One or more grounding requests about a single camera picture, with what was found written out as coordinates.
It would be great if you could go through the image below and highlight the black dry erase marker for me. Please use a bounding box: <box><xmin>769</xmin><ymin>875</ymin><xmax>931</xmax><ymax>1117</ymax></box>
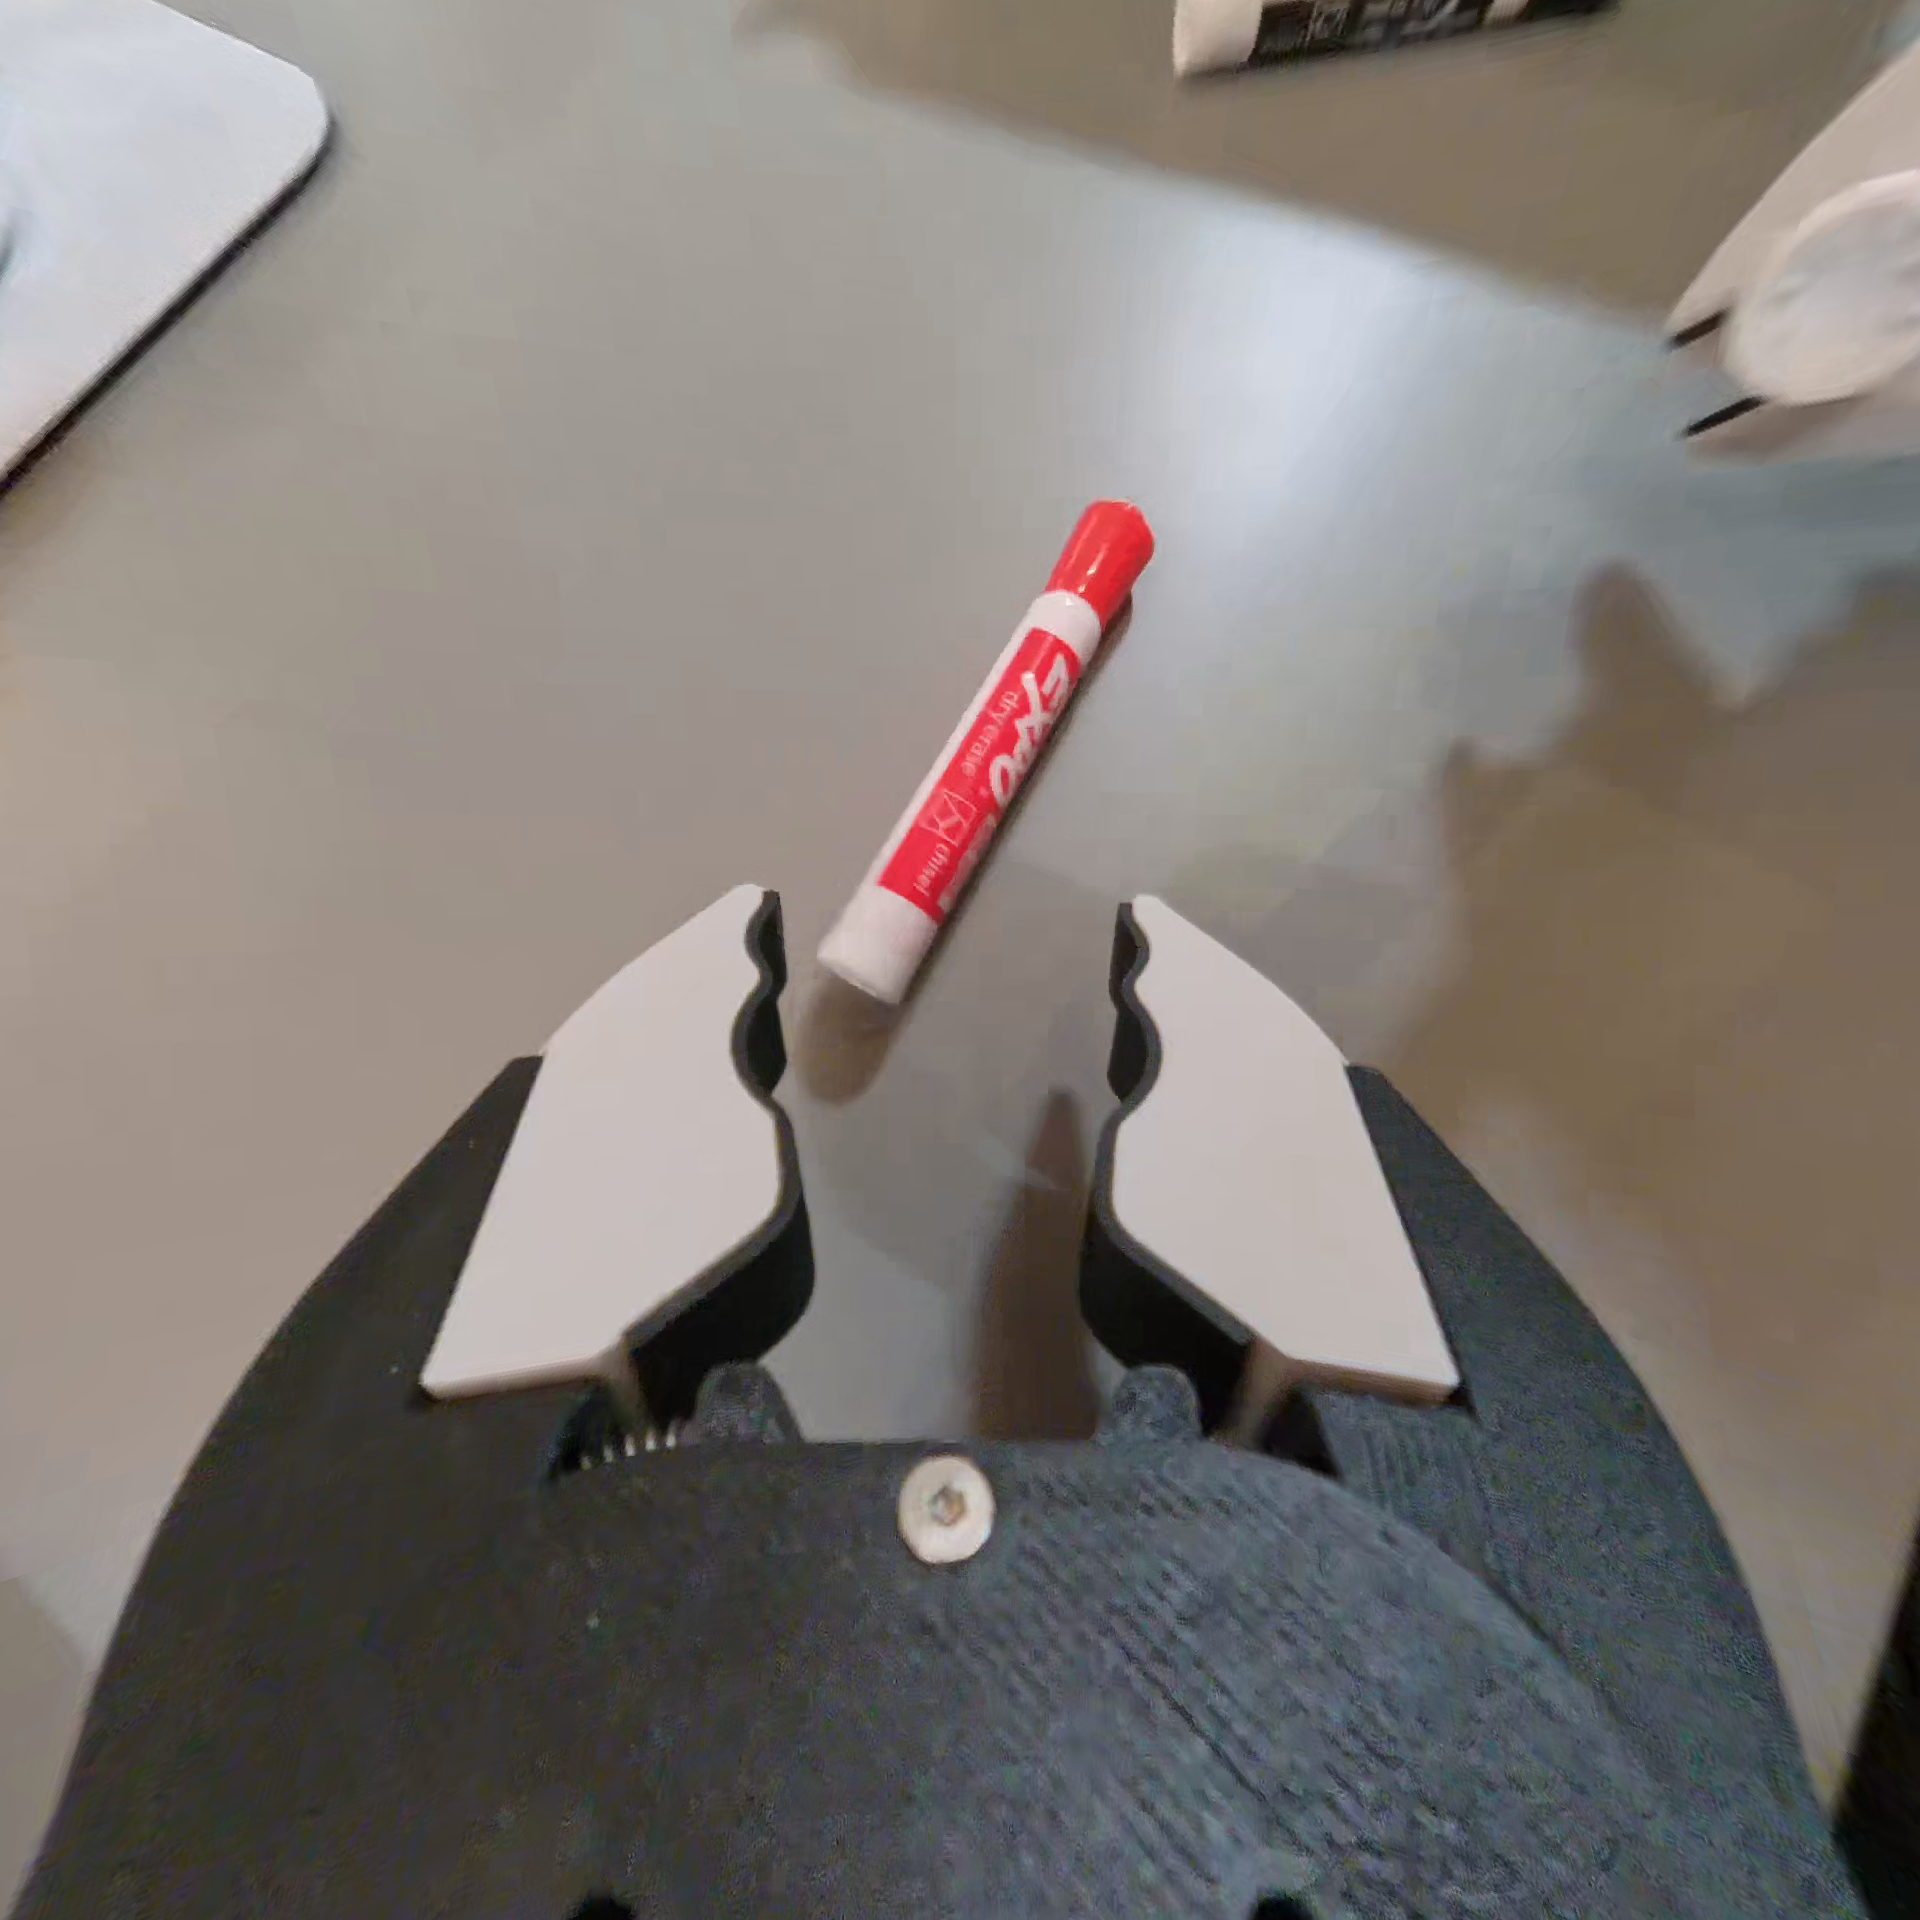
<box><xmin>1171</xmin><ymin>0</ymin><xmax>1624</xmax><ymax>80</ymax></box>

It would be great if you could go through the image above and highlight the white document stand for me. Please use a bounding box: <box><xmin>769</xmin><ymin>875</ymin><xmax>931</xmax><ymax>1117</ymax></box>
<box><xmin>0</xmin><ymin>0</ymin><xmax>336</xmax><ymax>489</ymax></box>

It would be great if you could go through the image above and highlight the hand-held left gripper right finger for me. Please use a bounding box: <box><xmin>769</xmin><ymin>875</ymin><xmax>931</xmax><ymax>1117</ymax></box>
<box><xmin>1080</xmin><ymin>897</ymin><xmax>1465</xmax><ymax>1444</ymax></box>

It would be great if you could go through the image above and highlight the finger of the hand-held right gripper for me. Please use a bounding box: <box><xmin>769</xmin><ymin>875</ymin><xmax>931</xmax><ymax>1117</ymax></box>
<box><xmin>1680</xmin><ymin>393</ymin><xmax>1920</xmax><ymax>465</ymax></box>
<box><xmin>1663</xmin><ymin>41</ymin><xmax>1920</xmax><ymax>349</ymax></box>

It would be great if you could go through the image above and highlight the red dry erase marker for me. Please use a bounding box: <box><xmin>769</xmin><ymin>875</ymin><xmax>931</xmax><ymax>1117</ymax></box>
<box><xmin>817</xmin><ymin>499</ymin><xmax>1156</xmax><ymax>1008</ymax></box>

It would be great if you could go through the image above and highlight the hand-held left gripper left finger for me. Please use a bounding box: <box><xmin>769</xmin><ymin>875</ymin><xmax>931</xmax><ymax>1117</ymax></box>
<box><xmin>420</xmin><ymin>885</ymin><xmax>817</xmax><ymax>1427</ymax></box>

